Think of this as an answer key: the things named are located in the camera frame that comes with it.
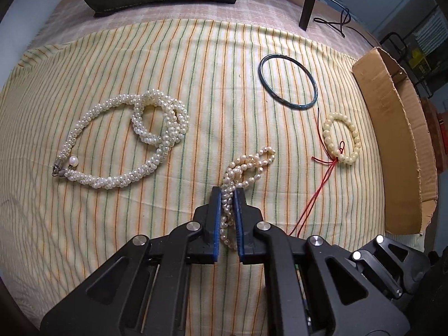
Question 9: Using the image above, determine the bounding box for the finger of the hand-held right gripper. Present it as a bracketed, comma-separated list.
[350, 234, 431, 300]

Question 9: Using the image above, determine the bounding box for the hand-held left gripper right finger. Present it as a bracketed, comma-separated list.
[234, 187, 410, 336]

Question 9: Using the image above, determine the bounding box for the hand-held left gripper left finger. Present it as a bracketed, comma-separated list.
[40, 186, 222, 336]

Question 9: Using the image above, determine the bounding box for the thin pearl necklace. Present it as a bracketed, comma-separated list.
[220, 146, 276, 251]

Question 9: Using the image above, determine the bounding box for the cream bead bracelet red cord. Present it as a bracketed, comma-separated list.
[289, 107, 361, 237]

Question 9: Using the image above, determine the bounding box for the dark teal bangle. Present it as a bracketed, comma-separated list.
[259, 54, 318, 111]

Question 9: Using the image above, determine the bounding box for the cardboard box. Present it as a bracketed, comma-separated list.
[352, 46, 439, 235]

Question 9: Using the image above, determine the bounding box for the twisted pearl necklace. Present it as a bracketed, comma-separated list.
[52, 89, 190, 190]

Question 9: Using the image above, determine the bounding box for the striped yellow cloth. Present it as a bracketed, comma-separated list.
[0, 19, 421, 336]

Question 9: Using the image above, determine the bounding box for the yellow box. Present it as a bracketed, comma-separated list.
[408, 47, 426, 72]

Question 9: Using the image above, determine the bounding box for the black clothes rack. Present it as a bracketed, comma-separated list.
[380, 31, 436, 99]

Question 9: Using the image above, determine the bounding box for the striped hanging cloth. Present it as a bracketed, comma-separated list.
[415, 5, 440, 51]

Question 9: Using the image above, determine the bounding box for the black tripod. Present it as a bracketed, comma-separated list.
[261, 0, 323, 30]

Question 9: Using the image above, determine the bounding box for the black cable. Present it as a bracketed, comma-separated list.
[313, 0, 382, 48]

